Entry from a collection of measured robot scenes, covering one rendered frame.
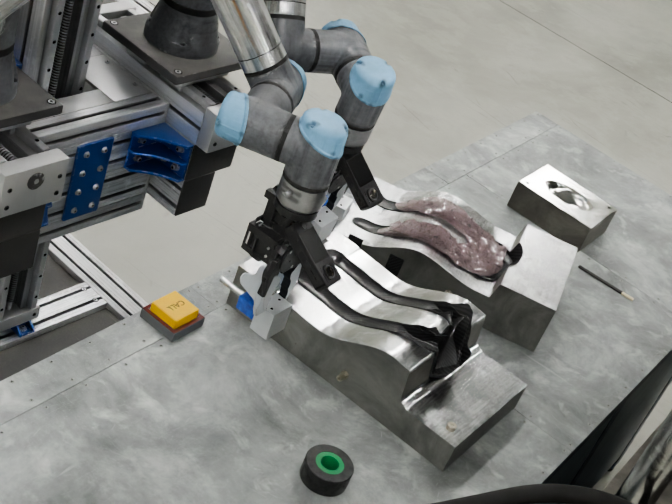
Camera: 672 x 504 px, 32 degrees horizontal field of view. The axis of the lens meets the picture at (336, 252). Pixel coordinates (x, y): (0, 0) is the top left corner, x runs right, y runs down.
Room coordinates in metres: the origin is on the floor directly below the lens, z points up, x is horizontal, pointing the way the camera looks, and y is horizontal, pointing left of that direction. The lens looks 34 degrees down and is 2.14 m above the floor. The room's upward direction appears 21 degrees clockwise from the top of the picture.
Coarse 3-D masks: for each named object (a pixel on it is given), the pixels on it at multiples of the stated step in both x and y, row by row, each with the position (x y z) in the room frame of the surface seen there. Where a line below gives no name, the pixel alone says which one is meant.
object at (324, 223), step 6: (324, 210) 1.88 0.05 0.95; (330, 210) 1.88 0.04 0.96; (318, 216) 1.86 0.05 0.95; (324, 216) 1.86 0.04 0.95; (330, 216) 1.87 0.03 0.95; (336, 216) 1.88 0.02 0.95; (318, 222) 1.84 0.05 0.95; (324, 222) 1.85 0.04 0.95; (330, 222) 1.86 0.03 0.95; (318, 228) 1.84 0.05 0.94; (324, 228) 1.84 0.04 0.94; (330, 228) 1.87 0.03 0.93; (318, 234) 1.84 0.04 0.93; (324, 234) 1.86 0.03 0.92
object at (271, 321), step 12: (240, 288) 1.59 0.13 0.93; (240, 300) 1.55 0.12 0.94; (252, 300) 1.56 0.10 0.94; (276, 300) 1.56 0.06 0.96; (252, 312) 1.54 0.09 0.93; (264, 312) 1.53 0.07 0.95; (276, 312) 1.53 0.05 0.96; (288, 312) 1.56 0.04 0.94; (252, 324) 1.54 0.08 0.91; (264, 324) 1.53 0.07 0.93; (276, 324) 1.54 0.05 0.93; (264, 336) 1.52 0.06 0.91
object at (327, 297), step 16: (336, 256) 1.85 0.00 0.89; (304, 272) 1.76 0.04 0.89; (352, 272) 1.83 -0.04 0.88; (368, 288) 1.80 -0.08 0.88; (384, 288) 1.81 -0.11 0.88; (336, 304) 1.72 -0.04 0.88; (400, 304) 1.76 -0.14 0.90; (416, 304) 1.77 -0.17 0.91; (432, 304) 1.77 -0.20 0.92; (448, 304) 1.76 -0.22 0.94; (464, 304) 1.76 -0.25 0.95; (352, 320) 1.69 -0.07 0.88; (368, 320) 1.69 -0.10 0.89; (384, 320) 1.69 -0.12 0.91; (448, 320) 1.72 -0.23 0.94; (464, 320) 1.73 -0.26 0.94; (416, 336) 1.66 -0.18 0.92; (432, 336) 1.65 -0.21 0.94; (448, 336) 1.66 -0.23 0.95; (464, 336) 1.72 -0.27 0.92; (448, 352) 1.71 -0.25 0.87; (464, 352) 1.71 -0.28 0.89; (432, 368) 1.62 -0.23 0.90; (448, 368) 1.64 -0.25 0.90
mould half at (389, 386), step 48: (336, 240) 1.90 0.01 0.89; (336, 288) 1.76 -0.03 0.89; (288, 336) 1.65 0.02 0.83; (336, 336) 1.62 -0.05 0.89; (384, 336) 1.62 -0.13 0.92; (336, 384) 1.60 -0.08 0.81; (384, 384) 1.56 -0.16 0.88; (432, 384) 1.62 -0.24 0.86; (480, 384) 1.68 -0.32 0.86; (432, 432) 1.51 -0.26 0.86; (480, 432) 1.59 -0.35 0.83
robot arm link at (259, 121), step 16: (240, 96) 1.57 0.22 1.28; (256, 96) 1.59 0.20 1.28; (272, 96) 1.60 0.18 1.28; (224, 112) 1.54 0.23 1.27; (240, 112) 1.54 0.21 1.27; (256, 112) 1.55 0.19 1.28; (272, 112) 1.56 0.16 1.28; (288, 112) 1.58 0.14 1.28; (224, 128) 1.53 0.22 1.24; (240, 128) 1.53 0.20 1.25; (256, 128) 1.53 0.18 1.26; (272, 128) 1.54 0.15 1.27; (288, 128) 1.54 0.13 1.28; (240, 144) 1.54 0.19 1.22; (256, 144) 1.53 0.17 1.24; (272, 144) 1.53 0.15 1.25
